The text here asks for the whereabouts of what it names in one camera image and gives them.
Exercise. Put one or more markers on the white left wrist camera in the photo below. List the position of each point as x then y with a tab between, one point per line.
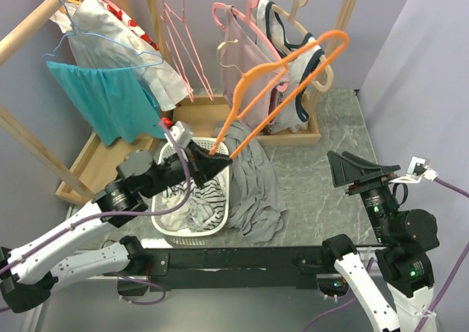
177	131

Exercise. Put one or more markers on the wooden back clothes rack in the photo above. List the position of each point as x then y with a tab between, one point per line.
207	117

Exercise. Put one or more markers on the blue wire hanger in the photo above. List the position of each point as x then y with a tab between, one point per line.
76	30

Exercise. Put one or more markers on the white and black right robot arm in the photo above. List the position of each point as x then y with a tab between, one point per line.
406	237

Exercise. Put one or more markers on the grey tank top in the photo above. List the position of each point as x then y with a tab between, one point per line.
256	205

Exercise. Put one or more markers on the white red patterned garment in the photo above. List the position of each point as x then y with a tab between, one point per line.
135	28

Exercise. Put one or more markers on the orange plastic hanger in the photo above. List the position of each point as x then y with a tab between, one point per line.
280	68

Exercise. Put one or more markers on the mauve tank top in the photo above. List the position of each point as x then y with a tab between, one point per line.
238	56

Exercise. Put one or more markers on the teal garment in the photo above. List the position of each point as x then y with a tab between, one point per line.
112	101

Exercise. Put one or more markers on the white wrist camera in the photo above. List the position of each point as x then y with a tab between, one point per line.
417	170
177	131

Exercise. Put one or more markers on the white navy trimmed tank top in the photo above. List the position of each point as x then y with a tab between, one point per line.
294	116

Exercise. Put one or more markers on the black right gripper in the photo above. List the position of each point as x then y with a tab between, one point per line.
346	165

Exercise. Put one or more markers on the black white striped tank top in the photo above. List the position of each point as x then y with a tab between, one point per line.
208	206

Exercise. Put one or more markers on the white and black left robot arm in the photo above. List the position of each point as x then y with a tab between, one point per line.
30	273

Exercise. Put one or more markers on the wooden left clothes rack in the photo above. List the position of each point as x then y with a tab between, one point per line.
47	150

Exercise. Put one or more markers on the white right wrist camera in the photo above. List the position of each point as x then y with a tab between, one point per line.
417	170

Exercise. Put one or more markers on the thick pink plastic hanger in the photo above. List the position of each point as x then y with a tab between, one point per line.
248	19

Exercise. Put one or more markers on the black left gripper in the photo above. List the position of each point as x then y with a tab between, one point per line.
204	166

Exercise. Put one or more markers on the wooden clothes rack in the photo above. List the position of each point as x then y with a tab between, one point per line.
47	150
207	117

